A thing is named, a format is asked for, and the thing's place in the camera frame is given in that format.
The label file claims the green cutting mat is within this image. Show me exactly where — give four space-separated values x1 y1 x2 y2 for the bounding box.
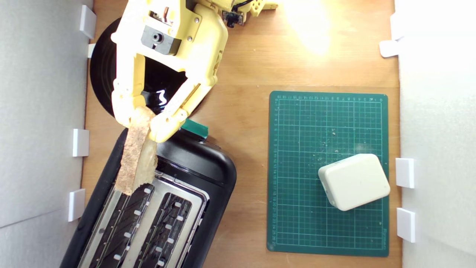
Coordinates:
267 90 390 257

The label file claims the black round plate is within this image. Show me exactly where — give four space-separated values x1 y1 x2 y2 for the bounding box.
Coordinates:
90 19 209 126

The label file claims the black two-slot toaster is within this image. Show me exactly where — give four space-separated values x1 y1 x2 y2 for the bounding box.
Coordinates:
59 120 237 268

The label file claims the white rounded block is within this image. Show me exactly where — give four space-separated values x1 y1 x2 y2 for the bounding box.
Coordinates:
318 153 391 212

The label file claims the green toaster lever knob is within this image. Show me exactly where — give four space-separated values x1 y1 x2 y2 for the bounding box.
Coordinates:
181 118 209 139

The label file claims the black camera cable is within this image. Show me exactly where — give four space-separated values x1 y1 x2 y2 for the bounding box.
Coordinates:
231 0 257 12

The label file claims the brown bread slice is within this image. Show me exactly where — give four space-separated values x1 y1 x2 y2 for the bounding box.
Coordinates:
114 106 158 197

